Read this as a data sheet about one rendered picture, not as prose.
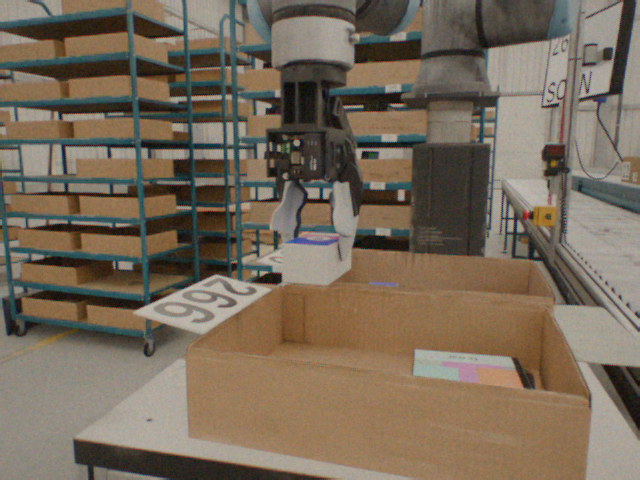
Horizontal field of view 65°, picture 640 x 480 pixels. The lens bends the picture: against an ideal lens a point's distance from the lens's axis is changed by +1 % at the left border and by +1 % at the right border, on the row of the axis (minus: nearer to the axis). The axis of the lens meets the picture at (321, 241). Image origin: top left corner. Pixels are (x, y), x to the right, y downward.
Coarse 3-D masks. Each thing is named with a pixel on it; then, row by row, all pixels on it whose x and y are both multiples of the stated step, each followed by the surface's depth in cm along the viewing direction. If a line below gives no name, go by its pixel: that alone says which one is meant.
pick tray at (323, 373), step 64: (256, 320) 69; (320, 320) 77; (384, 320) 74; (448, 320) 71; (512, 320) 69; (192, 384) 52; (256, 384) 50; (320, 384) 48; (384, 384) 46; (448, 384) 44; (576, 384) 46; (256, 448) 51; (320, 448) 49; (384, 448) 47; (448, 448) 45; (512, 448) 43; (576, 448) 42
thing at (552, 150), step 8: (552, 144) 166; (560, 144) 165; (544, 152) 168; (552, 152) 165; (560, 152) 164; (544, 160) 173; (552, 160) 170; (560, 160) 173; (544, 176) 176; (552, 176) 175
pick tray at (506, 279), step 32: (352, 256) 107; (384, 256) 105; (416, 256) 103; (448, 256) 101; (352, 288) 78; (384, 288) 77; (416, 288) 76; (448, 288) 102; (480, 288) 100; (512, 288) 98; (544, 288) 80
